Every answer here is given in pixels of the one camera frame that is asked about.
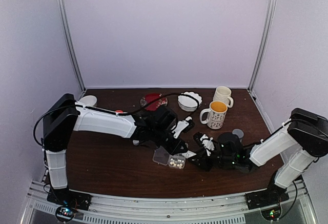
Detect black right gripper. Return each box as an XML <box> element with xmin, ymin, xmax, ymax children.
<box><xmin>189</xmin><ymin>148</ymin><xmax>237</xmax><ymax>172</ymax></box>

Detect clear plastic pill organizer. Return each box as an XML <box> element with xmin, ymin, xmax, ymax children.
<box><xmin>152</xmin><ymin>147</ymin><xmax>187</xmax><ymax>169</ymax></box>

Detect small white pill bottle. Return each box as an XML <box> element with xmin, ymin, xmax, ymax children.
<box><xmin>182</xmin><ymin>151</ymin><xmax>196</xmax><ymax>158</ymax></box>

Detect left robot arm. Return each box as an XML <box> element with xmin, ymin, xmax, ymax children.
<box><xmin>36</xmin><ymin>93</ymin><xmax>194</xmax><ymax>206</ymax></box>

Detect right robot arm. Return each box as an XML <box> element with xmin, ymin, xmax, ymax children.
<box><xmin>186</xmin><ymin>108</ymin><xmax>327</xmax><ymax>205</ymax></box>

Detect white pills in organizer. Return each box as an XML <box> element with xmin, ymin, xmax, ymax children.
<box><xmin>169</xmin><ymin>158</ymin><xmax>185</xmax><ymax>169</ymax></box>

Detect amber bottle grey cap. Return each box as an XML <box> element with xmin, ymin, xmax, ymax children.
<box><xmin>232</xmin><ymin>129</ymin><xmax>244</xmax><ymax>141</ymax></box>

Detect white scalloped bowl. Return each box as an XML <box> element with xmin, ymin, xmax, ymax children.
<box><xmin>178</xmin><ymin>92</ymin><xmax>202</xmax><ymax>112</ymax></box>

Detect floral mug yellow inside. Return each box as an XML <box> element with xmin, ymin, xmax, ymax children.
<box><xmin>199</xmin><ymin>101</ymin><xmax>228</xmax><ymax>130</ymax></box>

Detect red floral plate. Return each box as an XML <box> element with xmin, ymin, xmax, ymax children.
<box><xmin>139</xmin><ymin>93</ymin><xmax>168</xmax><ymax>111</ymax></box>

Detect cream textured mug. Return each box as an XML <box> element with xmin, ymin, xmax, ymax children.
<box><xmin>213</xmin><ymin>86</ymin><xmax>234</xmax><ymax>108</ymax></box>

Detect plain white ceramic bowl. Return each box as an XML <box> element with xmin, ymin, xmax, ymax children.
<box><xmin>79</xmin><ymin>95</ymin><xmax>97</xmax><ymax>107</ymax></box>

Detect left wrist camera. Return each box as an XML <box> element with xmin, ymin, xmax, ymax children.
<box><xmin>171</xmin><ymin>116</ymin><xmax>195</xmax><ymax>139</ymax></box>

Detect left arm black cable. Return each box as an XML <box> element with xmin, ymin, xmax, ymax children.
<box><xmin>32</xmin><ymin>93</ymin><xmax>201</xmax><ymax>148</ymax></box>

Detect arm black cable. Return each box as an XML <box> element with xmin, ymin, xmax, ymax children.
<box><xmin>281</xmin><ymin>116</ymin><xmax>328</xmax><ymax>217</ymax></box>
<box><xmin>32</xmin><ymin>93</ymin><xmax>201</xmax><ymax>148</ymax></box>

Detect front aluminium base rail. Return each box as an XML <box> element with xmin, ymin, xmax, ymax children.
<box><xmin>18</xmin><ymin>180</ymin><xmax>319</xmax><ymax>223</ymax></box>

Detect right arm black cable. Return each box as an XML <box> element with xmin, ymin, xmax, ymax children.
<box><xmin>281</xmin><ymin>116</ymin><xmax>328</xmax><ymax>217</ymax></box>

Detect right aluminium frame post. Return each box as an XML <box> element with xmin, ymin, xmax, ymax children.
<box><xmin>248</xmin><ymin>0</ymin><xmax>277</xmax><ymax>93</ymax></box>

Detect aluminium frame post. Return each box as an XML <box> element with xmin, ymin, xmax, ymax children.
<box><xmin>57</xmin><ymin>0</ymin><xmax>86</xmax><ymax>92</ymax></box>
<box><xmin>248</xmin><ymin>0</ymin><xmax>277</xmax><ymax>93</ymax></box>

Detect left aluminium frame post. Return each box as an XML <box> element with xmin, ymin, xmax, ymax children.
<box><xmin>57</xmin><ymin>0</ymin><xmax>86</xmax><ymax>92</ymax></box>

